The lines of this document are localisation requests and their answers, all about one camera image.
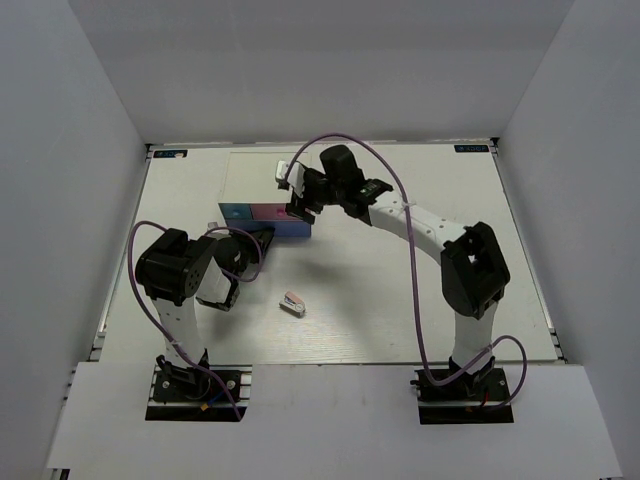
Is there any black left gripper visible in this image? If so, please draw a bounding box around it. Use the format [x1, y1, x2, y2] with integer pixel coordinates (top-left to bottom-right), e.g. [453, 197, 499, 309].
[230, 227, 276, 282]

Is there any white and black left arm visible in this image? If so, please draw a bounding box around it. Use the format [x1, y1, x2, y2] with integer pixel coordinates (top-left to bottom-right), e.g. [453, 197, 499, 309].
[134, 227, 275, 399]

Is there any pink drawer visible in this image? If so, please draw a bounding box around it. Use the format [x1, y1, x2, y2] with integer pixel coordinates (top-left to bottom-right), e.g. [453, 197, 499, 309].
[251, 203, 295, 221]

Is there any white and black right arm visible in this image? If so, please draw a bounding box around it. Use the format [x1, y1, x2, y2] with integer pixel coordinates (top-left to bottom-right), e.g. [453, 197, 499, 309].
[275, 145, 511, 399]

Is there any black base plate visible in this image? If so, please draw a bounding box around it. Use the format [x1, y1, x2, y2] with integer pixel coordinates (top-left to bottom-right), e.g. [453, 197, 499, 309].
[145, 366, 252, 423]
[410, 368, 514, 425]

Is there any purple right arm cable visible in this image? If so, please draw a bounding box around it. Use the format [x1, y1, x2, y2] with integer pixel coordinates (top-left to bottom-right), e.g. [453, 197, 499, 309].
[287, 131, 529, 412]

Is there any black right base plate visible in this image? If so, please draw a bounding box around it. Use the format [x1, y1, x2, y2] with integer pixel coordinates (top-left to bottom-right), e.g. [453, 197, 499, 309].
[410, 368, 514, 425]

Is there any blue wide drawer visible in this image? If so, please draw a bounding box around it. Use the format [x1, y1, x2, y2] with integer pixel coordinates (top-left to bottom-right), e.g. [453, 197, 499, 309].
[226, 219, 312, 238]

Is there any light blue small drawer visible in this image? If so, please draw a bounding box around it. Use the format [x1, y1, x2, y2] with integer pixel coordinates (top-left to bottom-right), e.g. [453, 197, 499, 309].
[219, 203, 253, 220]

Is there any right corner label sticker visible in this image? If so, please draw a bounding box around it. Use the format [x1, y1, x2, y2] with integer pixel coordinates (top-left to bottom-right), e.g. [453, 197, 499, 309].
[454, 144, 490, 153]

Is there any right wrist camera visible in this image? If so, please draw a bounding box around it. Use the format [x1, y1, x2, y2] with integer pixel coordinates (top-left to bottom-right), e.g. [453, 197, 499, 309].
[275, 160, 307, 198]

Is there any corner label sticker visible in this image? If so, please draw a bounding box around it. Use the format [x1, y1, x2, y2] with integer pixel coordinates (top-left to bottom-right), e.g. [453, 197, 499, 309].
[454, 144, 490, 153]
[153, 149, 188, 159]

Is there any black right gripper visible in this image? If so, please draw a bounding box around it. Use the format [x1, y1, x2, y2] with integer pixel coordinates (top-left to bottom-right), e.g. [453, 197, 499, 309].
[287, 167, 346, 224]

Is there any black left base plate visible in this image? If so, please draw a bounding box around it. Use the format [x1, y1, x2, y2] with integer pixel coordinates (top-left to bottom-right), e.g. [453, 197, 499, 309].
[145, 366, 252, 423]

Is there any white drawer cabinet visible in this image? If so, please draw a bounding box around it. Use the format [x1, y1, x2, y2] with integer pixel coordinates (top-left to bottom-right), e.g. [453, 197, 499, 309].
[218, 151, 294, 204]

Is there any left corner label sticker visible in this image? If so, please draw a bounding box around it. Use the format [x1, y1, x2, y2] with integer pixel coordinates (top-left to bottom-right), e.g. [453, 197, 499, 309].
[153, 149, 188, 159]

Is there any pink white small stapler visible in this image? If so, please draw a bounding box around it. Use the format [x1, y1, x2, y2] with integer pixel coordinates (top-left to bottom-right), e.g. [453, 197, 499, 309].
[279, 291, 306, 318]

